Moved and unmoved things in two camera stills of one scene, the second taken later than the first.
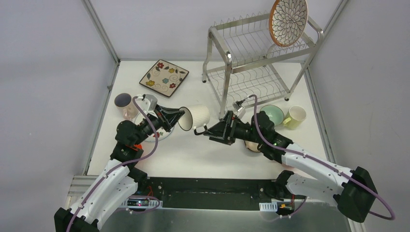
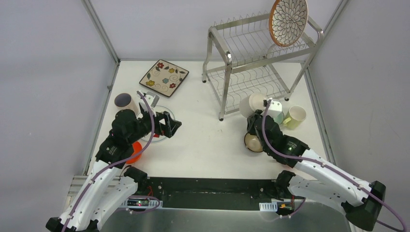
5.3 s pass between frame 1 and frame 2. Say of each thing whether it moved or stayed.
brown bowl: stayed
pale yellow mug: stayed
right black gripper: moved
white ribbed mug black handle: moved
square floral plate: stayed
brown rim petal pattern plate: stayed
